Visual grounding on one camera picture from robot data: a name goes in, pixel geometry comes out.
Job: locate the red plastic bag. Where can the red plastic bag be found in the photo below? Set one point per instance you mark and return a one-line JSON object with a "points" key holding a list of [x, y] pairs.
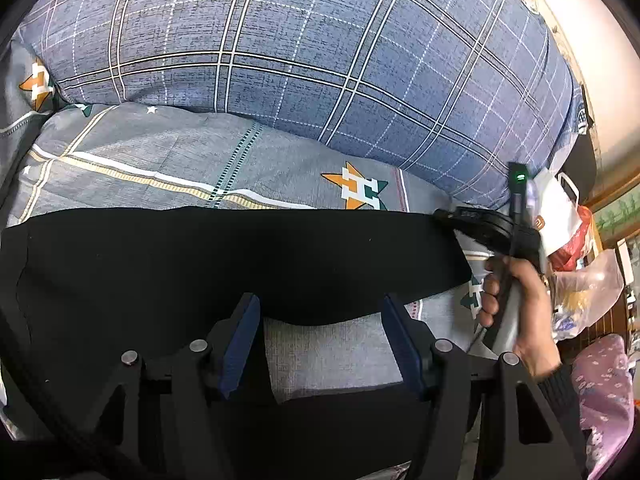
{"points": [[570, 252]]}

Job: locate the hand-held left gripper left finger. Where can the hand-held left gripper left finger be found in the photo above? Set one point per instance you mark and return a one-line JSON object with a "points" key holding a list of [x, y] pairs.
{"points": [[242, 347]]}

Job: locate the black pants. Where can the black pants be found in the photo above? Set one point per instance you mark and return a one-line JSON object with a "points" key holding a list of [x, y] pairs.
{"points": [[250, 260]]}

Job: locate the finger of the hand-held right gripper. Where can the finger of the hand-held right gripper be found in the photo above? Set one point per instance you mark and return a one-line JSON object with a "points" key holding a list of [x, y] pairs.
{"points": [[450, 217]]}

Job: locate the pink floral cloth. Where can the pink floral cloth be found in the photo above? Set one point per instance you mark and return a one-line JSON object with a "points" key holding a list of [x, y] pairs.
{"points": [[605, 375]]}

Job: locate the clear plastic bag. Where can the clear plastic bag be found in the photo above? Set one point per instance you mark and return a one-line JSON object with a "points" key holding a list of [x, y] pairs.
{"points": [[592, 290]]}

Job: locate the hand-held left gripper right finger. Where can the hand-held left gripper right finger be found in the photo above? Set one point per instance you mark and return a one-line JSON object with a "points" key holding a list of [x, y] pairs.
{"points": [[406, 347]]}

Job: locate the grey star-print bedsheet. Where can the grey star-print bedsheet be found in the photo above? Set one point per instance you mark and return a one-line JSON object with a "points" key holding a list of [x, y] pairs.
{"points": [[150, 160]]}

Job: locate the black padded object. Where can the black padded object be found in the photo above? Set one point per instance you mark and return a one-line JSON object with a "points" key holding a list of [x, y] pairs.
{"points": [[580, 165]]}

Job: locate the person's right forearm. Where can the person's right forearm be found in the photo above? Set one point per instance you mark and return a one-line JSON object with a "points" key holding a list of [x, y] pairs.
{"points": [[565, 420]]}

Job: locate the white paper bag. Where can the white paper bag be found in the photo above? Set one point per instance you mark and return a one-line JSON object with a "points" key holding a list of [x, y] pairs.
{"points": [[555, 205]]}

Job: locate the blue plaid pillow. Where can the blue plaid pillow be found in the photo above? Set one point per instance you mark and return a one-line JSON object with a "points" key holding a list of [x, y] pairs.
{"points": [[300, 60]]}

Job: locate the wooden cabinet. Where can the wooden cabinet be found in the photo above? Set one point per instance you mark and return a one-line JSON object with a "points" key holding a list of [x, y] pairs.
{"points": [[620, 215]]}

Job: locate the person's right hand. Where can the person's right hand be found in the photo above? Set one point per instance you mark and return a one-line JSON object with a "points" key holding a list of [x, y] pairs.
{"points": [[532, 310]]}

